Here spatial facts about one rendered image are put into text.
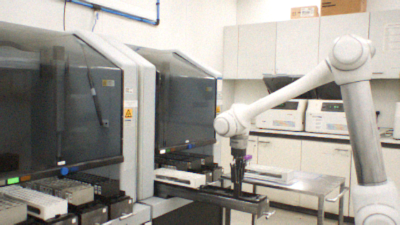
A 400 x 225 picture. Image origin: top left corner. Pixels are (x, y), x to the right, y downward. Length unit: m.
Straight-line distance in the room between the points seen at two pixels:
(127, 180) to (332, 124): 2.61
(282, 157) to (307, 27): 1.53
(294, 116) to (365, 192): 2.68
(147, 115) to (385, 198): 1.13
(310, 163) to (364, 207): 2.64
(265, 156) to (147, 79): 2.58
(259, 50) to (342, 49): 3.23
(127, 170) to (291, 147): 2.58
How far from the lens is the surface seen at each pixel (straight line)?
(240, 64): 4.61
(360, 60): 1.34
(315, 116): 3.95
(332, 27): 4.27
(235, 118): 1.48
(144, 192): 1.90
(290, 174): 2.03
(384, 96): 4.46
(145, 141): 1.85
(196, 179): 1.82
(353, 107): 1.38
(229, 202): 1.72
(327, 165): 3.96
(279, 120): 4.08
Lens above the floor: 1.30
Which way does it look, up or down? 3 degrees down
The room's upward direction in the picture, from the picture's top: 1 degrees clockwise
